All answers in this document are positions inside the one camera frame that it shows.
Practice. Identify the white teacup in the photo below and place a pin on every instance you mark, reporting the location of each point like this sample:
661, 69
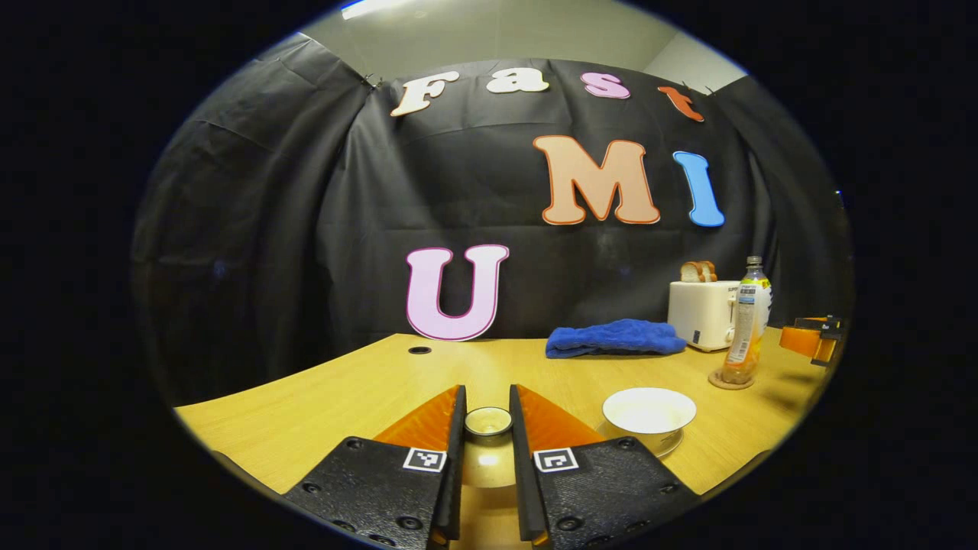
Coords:
649, 412

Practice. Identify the black backdrop cloth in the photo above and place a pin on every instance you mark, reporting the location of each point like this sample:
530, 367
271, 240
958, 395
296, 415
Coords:
306, 229

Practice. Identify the toast bread slice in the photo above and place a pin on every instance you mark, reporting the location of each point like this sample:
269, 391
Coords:
689, 273
710, 270

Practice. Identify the round wooden coaster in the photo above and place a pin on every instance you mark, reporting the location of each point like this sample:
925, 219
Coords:
718, 382

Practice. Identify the white toaster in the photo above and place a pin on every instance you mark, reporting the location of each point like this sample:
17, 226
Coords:
699, 313

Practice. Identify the blue towel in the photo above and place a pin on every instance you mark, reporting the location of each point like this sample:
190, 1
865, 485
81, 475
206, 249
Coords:
615, 338

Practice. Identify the white teacup lid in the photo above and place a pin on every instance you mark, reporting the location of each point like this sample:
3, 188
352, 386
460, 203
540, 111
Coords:
489, 462

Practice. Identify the white saucer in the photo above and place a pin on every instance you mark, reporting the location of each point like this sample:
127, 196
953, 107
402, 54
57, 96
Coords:
672, 445

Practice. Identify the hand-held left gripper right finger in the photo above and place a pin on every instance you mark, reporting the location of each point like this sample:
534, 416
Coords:
521, 458

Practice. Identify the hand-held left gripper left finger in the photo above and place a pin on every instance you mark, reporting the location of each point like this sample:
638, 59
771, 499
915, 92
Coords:
455, 458

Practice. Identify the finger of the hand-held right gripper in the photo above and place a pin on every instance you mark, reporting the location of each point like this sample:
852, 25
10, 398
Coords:
798, 340

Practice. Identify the clear plastic water bottle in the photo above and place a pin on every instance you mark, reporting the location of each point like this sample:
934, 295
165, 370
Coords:
745, 328

